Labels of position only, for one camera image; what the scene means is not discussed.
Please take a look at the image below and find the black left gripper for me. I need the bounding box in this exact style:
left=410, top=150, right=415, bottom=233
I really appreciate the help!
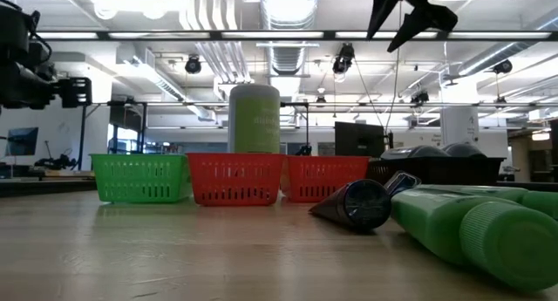
left=0, top=58, right=93, bottom=111

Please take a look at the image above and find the green travel bottle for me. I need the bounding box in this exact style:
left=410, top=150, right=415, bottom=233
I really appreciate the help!
left=413, top=183, right=558, bottom=219
left=390, top=186, right=558, bottom=293

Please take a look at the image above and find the small dark screen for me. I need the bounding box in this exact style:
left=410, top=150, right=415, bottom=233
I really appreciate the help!
left=5, top=127, right=40, bottom=156

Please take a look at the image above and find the black ceiling spotlight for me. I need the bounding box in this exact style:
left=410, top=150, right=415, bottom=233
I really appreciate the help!
left=493, top=58, right=514, bottom=75
left=331, top=42, right=356, bottom=75
left=409, top=90, right=431, bottom=106
left=184, top=55, right=203, bottom=75

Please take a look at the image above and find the black equipment pile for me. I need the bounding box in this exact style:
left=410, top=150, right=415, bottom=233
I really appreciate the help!
left=33, top=147, right=78, bottom=171

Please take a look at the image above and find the white square column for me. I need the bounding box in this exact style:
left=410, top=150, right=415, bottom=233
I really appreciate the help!
left=439, top=106, right=481, bottom=158

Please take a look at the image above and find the black computer monitor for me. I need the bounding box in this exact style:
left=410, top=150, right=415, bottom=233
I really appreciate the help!
left=334, top=120, right=386, bottom=159

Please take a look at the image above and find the green plastic basket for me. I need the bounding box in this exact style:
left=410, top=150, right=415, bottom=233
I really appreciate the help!
left=90, top=153, right=193, bottom=204

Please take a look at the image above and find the dark brown plastic basket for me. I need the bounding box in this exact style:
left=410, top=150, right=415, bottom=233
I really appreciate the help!
left=365, top=155, right=506, bottom=187

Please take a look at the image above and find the red plastic basket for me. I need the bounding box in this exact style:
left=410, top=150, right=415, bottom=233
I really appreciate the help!
left=186, top=152, right=288, bottom=207
left=281, top=154, right=371, bottom=204

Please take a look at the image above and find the dark toiletry tube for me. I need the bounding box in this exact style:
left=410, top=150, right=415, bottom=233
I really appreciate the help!
left=308, top=177, right=392, bottom=233

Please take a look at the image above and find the silver ventilation duct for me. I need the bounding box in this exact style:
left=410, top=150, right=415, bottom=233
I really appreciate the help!
left=260, top=0, right=322, bottom=75

